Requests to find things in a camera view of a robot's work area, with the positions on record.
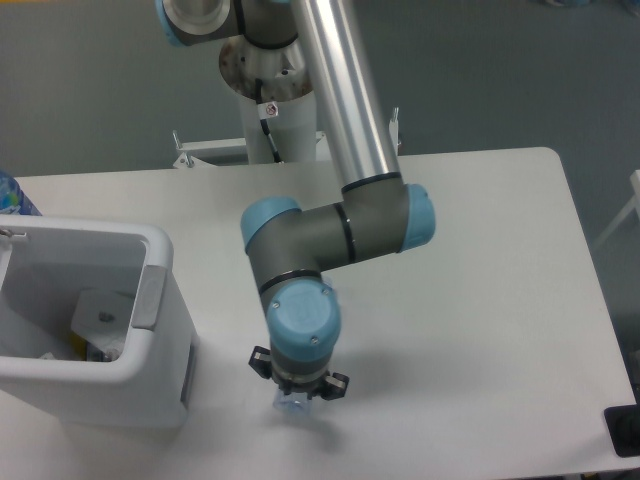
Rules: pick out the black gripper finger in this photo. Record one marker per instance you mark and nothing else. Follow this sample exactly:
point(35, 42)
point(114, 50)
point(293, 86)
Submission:
point(334, 386)
point(260, 362)

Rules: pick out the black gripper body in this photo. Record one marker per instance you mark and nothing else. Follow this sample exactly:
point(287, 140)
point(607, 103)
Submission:
point(311, 385)

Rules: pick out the crushed clear plastic bottle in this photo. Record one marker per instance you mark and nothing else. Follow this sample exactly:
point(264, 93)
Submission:
point(293, 403)

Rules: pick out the white face mask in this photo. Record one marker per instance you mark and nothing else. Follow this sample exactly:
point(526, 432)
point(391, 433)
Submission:
point(101, 314)

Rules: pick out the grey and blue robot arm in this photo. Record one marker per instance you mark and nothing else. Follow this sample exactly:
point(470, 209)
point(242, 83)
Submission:
point(290, 248)

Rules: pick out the trash inside can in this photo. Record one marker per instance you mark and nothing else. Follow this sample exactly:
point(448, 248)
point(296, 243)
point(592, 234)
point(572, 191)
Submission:
point(80, 349)

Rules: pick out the white trash can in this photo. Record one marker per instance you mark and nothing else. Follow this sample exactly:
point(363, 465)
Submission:
point(45, 263)

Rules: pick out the black clamp at table edge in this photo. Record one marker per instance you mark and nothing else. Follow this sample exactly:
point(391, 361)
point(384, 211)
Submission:
point(623, 426)

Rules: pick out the blue labelled bottle at edge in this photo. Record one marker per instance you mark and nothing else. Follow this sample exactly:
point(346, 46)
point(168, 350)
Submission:
point(13, 200)

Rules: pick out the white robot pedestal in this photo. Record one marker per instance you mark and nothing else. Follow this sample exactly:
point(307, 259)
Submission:
point(281, 91)

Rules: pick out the white frame at right edge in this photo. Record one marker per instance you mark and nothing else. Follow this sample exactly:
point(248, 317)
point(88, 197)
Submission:
point(629, 208)

